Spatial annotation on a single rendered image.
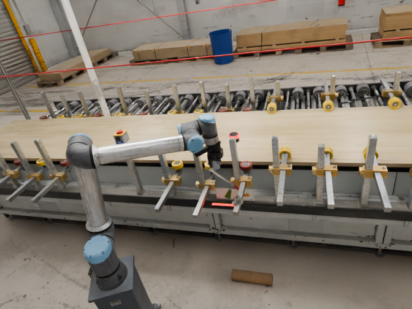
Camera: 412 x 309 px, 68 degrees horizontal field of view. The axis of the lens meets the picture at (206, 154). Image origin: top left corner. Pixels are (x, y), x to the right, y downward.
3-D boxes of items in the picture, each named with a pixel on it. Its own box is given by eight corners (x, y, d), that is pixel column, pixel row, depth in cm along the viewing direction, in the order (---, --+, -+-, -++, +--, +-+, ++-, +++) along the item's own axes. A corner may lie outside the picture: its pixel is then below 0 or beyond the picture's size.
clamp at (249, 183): (251, 187, 195) (251, 181, 192) (230, 186, 199) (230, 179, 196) (252, 181, 199) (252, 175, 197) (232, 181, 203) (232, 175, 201)
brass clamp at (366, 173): (387, 179, 166) (388, 171, 163) (359, 178, 170) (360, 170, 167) (384, 172, 171) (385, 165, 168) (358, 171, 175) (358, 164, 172)
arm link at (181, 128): (178, 130, 160) (201, 124, 162) (174, 122, 170) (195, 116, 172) (182, 146, 165) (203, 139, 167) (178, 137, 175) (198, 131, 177)
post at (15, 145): (40, 191, 260) (13, 143, 235) (37, 190, 261) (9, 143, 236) (43, 188, 263) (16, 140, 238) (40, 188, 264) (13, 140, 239)
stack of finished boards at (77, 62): (111, 53, 996) (110, 48, 987) (62, 79, 808) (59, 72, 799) (92, 54, 1023) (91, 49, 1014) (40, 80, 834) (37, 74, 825)
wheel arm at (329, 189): (334, 209, 152) (335, 203, 150) (327, 208, 153) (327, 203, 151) (328, 154, 192) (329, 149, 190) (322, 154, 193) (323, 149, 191)
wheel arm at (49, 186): (36, 204, 221) (33, 200, 219) (32, 204, 222) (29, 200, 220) (72, 169, 256) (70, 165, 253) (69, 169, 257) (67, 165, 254)
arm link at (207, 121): (195, 114, 171) (211, 110, 173) (198, 134, 178) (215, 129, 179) (199, 121, 163) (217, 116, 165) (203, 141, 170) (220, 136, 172)
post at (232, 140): (242, 200, 204) (234, 139, 179) (237, 200, 205) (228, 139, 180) (243, 197, 207) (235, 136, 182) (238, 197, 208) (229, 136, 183)
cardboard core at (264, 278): (271, 281, 219) (230, 275, 228) (271, 287, 223) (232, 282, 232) (272, 271, 225) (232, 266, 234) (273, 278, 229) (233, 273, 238)
